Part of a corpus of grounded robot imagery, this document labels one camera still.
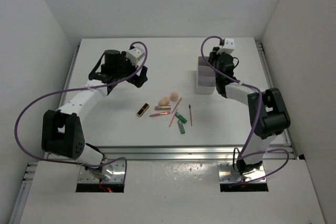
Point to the egg-shaped beige sponge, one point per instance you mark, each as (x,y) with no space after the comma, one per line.
(174,96)

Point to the upper green bottle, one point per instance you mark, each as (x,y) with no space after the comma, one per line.
(181,117)

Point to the metal base plate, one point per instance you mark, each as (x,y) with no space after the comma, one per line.
(113,173)
(228,175)

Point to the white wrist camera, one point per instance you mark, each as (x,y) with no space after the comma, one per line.
(134,55)
(227,46)

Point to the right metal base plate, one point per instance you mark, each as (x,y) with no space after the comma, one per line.
(228,175)

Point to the pink mascara wand brush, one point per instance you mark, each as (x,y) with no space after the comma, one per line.
(190,113)

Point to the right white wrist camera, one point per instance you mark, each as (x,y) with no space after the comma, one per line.
(227,46)

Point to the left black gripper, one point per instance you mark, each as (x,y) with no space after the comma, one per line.
(137,80)

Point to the gourd-shaped beige sponge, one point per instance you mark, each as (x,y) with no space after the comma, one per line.
(164,101)

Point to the black gold lipstick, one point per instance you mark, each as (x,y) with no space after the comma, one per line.
(143,109)

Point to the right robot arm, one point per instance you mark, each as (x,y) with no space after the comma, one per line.
(267,110)

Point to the long pink stick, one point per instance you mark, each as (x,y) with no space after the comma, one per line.
(173,117)

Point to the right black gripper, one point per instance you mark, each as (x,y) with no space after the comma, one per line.
(213,54)

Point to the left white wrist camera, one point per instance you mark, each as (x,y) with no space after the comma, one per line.
(134,55)

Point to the lower green bottle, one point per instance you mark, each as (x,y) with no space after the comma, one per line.
(181,127)

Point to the rose gold lipstick tube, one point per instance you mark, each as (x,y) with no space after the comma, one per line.
(162,107)

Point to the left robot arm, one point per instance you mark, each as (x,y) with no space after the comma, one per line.
(62,133)

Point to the pink lip pencil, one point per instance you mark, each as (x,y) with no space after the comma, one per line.
(160,114)

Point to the green bottle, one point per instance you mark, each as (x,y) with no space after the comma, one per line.
(181,117)
(181,127)

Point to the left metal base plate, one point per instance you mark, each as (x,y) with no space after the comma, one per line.
(113,173)

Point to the white organizer box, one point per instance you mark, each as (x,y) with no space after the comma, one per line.
(205,77)

